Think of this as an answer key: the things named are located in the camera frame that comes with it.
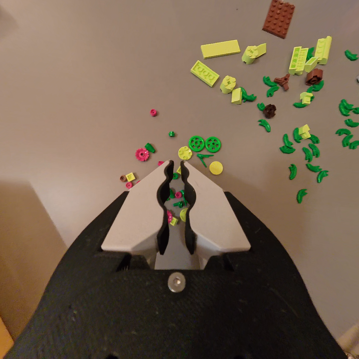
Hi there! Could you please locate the brown branch connector piece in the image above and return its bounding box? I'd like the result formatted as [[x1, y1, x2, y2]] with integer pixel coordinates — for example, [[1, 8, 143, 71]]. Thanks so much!
[[274, 74, 291, 91]]

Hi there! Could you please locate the brown round brick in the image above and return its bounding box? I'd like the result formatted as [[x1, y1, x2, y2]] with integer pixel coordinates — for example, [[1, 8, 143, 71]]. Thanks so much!
[[305, 68, 324, 86]]

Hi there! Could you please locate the lime round brick with tile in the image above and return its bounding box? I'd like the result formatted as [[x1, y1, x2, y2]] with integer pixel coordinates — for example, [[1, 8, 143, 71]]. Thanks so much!
[[241, 43, 267, 66]]

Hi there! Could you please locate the scatter of green leaf pieces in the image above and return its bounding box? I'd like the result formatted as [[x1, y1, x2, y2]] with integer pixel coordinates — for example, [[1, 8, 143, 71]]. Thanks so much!
[[240, 47, 359, 204]]

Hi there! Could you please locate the brown studded plate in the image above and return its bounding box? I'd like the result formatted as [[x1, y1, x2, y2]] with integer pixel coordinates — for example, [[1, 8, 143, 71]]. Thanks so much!
[[262, 0, 296, 39]]

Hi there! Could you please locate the pile of small flower pieces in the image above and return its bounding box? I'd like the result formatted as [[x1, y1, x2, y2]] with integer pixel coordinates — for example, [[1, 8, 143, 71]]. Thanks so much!
[[126, 161, 190, 226]]

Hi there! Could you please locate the green stem piece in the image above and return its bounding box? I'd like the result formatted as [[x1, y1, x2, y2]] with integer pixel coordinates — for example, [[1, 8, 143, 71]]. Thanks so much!
[[196, 153, 214, 168]]

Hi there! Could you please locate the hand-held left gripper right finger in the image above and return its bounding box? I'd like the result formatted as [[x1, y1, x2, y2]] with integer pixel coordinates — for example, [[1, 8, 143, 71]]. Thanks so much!
[[180, 160, 251, 270]]

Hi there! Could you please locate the green wheel piece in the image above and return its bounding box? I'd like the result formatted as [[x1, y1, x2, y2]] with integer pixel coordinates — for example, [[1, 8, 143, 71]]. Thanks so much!
[[188, 135, 205, 152], [205, 136, 222, 153]]

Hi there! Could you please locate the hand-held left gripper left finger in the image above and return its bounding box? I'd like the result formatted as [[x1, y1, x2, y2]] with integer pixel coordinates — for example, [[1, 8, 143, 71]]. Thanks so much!
[[100, 160, 175, 270]]

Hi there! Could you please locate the wide lime flat tile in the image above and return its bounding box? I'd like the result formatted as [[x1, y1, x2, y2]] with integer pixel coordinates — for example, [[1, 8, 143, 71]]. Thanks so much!
[[200, 39, 241, 59]]

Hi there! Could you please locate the lime curved brick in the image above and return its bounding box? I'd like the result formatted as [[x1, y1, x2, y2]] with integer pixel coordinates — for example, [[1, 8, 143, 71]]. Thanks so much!
[[314, 36, 332, 65]]

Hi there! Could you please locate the lime studded brick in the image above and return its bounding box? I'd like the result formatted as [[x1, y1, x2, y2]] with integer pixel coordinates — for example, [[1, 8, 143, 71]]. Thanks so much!
[[289, 46, 309, 76]]

